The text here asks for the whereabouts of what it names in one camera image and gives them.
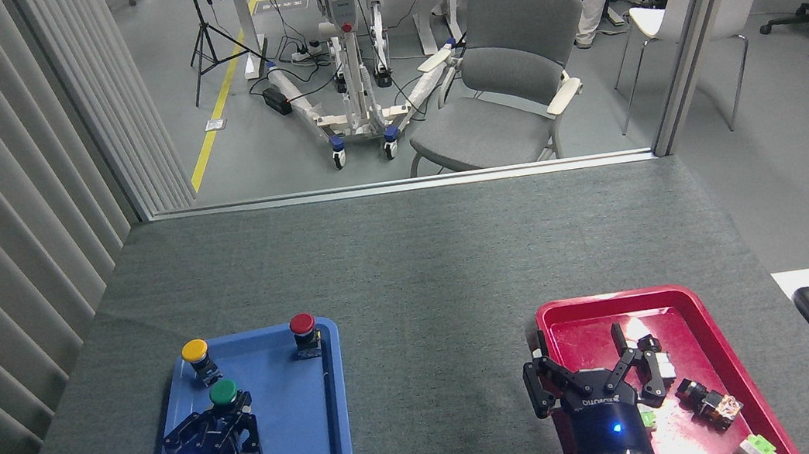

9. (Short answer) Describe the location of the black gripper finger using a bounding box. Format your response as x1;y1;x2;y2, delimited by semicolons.
159;410;221;454
516;325;583;421
211;390;264;454
597;316;672;414

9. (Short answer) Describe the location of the yellow push button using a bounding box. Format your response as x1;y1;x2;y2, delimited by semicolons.
179;335;225;390

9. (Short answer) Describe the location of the grey padded chair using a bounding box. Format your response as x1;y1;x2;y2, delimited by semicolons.
387;0;603;179

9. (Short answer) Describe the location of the green push button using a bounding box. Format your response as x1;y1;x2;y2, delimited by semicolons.
206;376;255;425

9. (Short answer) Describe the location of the blue plastic tray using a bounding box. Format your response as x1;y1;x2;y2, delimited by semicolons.
142;314;356;454

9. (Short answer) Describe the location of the black power adapter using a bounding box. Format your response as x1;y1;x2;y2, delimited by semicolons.
261;84;294;118

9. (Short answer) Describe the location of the red push button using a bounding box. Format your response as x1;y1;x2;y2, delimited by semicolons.
287;310;325;362

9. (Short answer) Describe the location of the silver post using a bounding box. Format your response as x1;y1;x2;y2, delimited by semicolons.
632;0;785;158

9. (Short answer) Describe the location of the red plastic tray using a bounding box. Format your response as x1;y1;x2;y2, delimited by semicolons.
532;270;801;454

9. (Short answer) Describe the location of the white plastic chair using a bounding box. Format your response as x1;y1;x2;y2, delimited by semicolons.
603;0;788;146

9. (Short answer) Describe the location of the white stand on wheels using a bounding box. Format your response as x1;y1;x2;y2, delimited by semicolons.
256;0;477;177

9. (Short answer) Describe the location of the black and white switch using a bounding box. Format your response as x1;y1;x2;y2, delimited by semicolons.
634;331;678;389

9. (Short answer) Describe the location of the black tripod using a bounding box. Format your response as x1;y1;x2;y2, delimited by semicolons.
181;0;275;108

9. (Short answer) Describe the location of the white power strip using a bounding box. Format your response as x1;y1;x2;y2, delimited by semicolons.
290;41;325;64

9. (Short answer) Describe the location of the black and orange switch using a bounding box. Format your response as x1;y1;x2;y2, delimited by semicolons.
673;370;747;438

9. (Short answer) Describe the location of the white and green switch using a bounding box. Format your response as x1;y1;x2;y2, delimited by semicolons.
723;431;779;454

